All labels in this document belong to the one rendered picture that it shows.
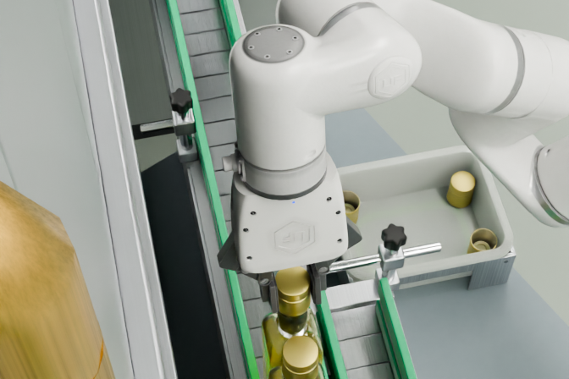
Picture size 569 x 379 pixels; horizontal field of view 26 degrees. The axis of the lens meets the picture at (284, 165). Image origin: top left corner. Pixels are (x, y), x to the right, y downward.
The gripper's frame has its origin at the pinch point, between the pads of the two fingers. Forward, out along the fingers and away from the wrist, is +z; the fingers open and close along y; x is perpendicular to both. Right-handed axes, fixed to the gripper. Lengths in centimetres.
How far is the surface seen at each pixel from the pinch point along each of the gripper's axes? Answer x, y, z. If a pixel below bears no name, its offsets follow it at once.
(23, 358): -67, -14, -76
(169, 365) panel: -14.7, -12.6, -10.0
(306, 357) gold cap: -5.8, -0.1, 3.9
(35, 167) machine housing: -47, -15, -62
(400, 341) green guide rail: 7.0, 12.7, 20.9
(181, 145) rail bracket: 42.0, -6.6, 17.4
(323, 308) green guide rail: 12.6, 5.2, 19.4
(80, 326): -66, -13, -75
